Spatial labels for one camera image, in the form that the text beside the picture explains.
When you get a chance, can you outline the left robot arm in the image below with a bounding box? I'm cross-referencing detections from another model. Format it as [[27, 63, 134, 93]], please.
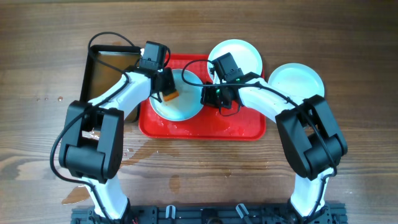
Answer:
[[50, 68, 178, 223]]

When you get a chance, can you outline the red plastic tray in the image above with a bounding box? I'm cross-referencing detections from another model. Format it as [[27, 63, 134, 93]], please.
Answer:
[[139, 54, 266, 141]]

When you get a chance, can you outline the orange green sponge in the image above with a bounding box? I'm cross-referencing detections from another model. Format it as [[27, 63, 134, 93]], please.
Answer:
[[162, 90, 179, 101]]

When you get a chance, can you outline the black water tray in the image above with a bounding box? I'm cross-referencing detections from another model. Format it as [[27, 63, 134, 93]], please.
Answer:
[[79, 45, 144, 123]]

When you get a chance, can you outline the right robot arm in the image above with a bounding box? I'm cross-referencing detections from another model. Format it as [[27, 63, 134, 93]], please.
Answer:
[[201, 77, 348, 223]]

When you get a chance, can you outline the white plate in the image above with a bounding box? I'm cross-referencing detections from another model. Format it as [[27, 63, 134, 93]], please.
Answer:
[[207, 39, 263, 84], [149, 69, 203, 121], [268, 63, 325, 98]]

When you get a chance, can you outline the white plate top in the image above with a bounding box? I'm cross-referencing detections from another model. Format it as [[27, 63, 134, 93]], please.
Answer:
[[207, 39, 263, 84]]

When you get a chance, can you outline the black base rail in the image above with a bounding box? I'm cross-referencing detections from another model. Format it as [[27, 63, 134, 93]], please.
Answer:
[[70, 202, 348, 224]]

